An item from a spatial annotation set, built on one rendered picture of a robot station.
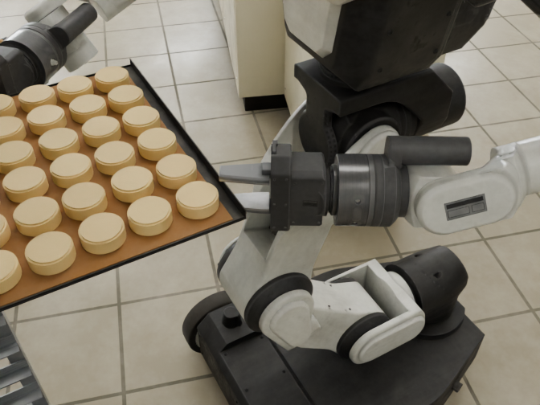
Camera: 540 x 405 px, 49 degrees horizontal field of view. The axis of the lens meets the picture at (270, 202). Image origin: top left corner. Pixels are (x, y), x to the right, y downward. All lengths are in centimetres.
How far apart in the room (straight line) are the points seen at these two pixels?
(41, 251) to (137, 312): 118
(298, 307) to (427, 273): 48
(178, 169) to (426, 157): 30
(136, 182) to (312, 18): 32
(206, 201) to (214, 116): 186
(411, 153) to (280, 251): 40
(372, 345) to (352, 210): 71
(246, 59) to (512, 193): 181
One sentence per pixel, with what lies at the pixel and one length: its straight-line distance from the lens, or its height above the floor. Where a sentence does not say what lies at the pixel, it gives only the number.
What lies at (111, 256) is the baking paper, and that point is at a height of 95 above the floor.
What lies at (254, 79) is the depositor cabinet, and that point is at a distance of 246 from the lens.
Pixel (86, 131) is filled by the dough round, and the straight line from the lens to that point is 83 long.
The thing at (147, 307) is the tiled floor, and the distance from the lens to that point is 184.
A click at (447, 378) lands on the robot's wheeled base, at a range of 153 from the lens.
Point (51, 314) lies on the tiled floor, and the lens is 190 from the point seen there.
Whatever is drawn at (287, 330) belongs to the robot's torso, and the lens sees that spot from 112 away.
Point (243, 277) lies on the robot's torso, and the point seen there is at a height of 60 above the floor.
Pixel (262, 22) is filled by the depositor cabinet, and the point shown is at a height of 41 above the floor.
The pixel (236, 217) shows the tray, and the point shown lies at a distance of 70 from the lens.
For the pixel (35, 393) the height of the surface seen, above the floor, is 23.
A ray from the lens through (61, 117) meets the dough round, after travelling 87.
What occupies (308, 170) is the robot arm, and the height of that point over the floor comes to 100.
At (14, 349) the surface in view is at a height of 41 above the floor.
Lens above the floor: 144
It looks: 43 degrees down
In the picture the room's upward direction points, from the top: straight up
